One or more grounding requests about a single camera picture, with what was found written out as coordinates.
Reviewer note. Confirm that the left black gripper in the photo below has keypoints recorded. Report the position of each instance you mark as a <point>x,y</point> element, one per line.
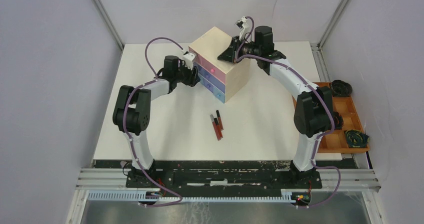
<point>193,78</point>

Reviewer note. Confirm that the pastel wooden drawer chest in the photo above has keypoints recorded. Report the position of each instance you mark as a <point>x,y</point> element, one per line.
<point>222,78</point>

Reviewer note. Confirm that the silver red mascara tube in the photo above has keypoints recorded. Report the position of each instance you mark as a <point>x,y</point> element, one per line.
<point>212,123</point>

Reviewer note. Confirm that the dark red lip gloss tube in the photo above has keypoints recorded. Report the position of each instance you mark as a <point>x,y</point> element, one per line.
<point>219,120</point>

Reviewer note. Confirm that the black coiled band middle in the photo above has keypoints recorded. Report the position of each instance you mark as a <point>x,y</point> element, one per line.
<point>338,120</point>

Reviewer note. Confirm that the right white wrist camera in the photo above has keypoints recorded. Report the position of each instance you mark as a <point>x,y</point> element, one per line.
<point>245,29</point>

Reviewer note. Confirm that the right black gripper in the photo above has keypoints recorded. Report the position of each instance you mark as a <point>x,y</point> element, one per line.
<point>229,54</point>

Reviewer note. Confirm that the black coiled band top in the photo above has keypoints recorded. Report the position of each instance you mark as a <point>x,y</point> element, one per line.
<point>341,88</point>

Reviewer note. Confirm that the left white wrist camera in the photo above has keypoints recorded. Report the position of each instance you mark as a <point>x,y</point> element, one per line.
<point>188,60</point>

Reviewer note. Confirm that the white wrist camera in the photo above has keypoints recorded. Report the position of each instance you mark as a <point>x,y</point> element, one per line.
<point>188,60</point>
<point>245,29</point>

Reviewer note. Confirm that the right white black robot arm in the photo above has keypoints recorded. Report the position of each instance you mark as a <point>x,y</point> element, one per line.
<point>313,117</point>

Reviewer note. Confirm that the green yellow coiled band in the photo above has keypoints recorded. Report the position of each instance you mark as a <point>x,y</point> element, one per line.
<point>356,139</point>

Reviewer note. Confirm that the black coiled band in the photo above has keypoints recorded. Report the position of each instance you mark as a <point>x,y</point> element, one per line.
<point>341,88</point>
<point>338,120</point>

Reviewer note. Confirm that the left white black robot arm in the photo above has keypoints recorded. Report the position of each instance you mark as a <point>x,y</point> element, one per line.
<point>133,105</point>

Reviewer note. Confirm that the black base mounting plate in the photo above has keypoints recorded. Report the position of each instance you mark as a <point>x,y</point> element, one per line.
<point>214,178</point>

